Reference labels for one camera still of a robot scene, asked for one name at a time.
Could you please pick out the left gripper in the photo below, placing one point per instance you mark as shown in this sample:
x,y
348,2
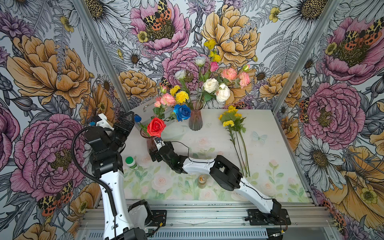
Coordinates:
x,y
126,129

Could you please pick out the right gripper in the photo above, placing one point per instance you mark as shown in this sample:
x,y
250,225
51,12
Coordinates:
x,y
157,154

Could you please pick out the ribbed glass vase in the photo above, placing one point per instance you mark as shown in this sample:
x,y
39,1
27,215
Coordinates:
x,y
196,120
151,143

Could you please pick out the yellow carnation stem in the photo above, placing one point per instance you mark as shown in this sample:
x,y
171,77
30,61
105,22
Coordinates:
x,y
240,147

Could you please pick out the large sunflower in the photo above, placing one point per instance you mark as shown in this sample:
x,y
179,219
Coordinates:
x,y
233,120

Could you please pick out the yellow ranunculus flower stem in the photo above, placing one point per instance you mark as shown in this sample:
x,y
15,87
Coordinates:
x,y
246,161

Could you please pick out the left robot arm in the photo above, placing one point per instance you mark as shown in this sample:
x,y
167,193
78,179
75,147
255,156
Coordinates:
x,y
106,142

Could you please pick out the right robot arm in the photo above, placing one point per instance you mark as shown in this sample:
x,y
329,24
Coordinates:
x,y
225,173

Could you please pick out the small blue rosebud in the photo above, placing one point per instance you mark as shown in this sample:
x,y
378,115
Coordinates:
x,y
137,118

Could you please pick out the grey metal case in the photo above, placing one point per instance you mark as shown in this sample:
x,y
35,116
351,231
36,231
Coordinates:
x,y
145,110

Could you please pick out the red rose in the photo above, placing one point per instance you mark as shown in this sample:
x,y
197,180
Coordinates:
x,y
156,127

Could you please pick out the green cap white bottle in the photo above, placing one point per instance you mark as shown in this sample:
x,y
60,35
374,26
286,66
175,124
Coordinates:
x,y
132,164

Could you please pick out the blue rose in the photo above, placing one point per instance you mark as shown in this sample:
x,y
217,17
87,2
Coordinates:
x,y
180,113

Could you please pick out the small glass spice jar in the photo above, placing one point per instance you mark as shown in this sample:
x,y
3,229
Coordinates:
x,y
202,180

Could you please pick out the pink carnation stem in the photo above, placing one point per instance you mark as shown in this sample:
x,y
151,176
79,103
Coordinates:
x,y
164,102

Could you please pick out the white rose bunch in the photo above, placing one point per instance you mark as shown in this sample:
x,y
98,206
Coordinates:
x,y
207,87

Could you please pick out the floral table mat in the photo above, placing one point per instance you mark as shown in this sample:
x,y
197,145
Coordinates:
x,y
156,181

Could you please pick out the pink rose bunch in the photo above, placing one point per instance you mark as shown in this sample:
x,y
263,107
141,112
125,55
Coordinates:
x,y
234,78

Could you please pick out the small yellow wildflower sprig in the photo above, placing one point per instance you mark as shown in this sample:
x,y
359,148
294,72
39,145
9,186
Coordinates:
x,y
210,45

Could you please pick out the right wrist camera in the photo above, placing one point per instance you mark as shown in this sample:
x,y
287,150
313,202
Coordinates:
x,y
159,143

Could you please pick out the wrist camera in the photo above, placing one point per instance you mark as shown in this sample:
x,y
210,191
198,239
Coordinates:
x,y
159,143
101,120

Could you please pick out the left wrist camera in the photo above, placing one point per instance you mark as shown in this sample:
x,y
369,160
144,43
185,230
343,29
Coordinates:
x,y
101,120

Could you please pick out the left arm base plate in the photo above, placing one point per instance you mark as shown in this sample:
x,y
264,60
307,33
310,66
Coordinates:
x,y
157,219

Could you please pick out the aluminium rail frame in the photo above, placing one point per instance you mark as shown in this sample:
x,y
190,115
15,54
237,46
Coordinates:
x,y
198,220

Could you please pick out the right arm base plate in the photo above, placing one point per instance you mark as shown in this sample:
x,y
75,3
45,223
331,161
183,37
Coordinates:
x,y
256,218

